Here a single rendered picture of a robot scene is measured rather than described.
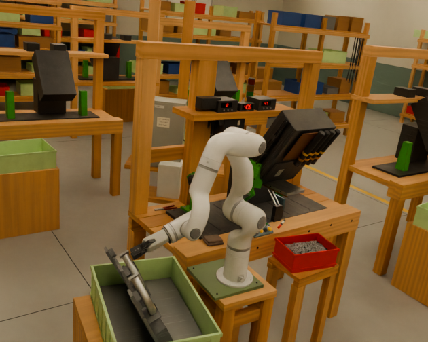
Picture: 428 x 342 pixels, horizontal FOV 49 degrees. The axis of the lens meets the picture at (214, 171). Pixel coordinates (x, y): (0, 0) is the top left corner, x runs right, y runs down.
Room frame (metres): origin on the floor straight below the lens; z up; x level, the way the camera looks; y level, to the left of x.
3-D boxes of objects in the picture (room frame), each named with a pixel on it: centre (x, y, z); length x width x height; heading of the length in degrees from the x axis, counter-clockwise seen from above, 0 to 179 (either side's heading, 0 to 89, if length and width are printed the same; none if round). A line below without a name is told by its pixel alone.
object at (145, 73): (3.16, -0.09, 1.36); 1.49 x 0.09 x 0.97; 128
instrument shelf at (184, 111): (3.13, -0.12, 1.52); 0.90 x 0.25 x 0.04; 128
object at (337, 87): (8.83, -1.52, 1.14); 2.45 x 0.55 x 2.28; 126
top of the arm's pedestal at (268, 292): (2.09, -0.16, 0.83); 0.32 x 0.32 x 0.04; 33
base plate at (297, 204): (2.93, -0.28, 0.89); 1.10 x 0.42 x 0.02; 128
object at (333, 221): (2.71, -0.45, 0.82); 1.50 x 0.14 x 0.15; 128
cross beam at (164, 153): (3.22, -0.05, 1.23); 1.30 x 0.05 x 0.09; 128
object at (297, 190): (2.90, -0.40, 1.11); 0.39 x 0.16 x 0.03; 38
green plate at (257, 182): (2.83, -0.26, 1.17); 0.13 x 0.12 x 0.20; 128
